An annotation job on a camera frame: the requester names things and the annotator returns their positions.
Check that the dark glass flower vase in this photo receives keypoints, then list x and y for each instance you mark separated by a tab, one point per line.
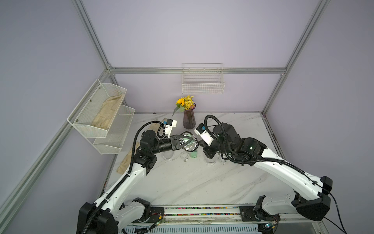
189	121

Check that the beige leather glove on table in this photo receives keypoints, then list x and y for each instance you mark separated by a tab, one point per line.
121	167

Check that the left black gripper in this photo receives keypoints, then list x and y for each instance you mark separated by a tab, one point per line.
175	142

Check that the white wire wall basket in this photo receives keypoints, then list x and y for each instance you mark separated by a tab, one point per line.
202	78

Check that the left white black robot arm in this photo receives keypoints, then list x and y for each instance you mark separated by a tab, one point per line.
108	214

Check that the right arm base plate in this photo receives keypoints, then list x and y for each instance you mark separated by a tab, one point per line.
256	213

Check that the beige glove in bin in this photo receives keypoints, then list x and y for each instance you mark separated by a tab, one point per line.
107	112

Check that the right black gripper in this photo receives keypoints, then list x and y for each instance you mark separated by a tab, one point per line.
211	152

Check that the white knit glove on table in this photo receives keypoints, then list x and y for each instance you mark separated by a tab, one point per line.
154	127

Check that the green charger plug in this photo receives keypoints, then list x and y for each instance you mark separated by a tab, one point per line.
194	154
192	146

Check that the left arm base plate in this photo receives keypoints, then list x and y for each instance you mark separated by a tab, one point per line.
152	215

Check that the white mesh shelf bin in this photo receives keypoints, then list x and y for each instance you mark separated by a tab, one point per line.
85	116
113	142

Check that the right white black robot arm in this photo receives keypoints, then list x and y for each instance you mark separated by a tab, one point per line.
311	196

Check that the yellow flower bouquet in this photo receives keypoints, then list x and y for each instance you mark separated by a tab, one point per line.
183	104

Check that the lower white mesh shelf bin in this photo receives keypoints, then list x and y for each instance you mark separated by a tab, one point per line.
113	142

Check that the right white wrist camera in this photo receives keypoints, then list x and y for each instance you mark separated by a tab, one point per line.
201	131

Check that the aluminium front rail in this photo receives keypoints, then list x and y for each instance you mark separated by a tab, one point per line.
222	219

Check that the upper white mesh shelf bin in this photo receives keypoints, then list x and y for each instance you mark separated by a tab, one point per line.
85	116

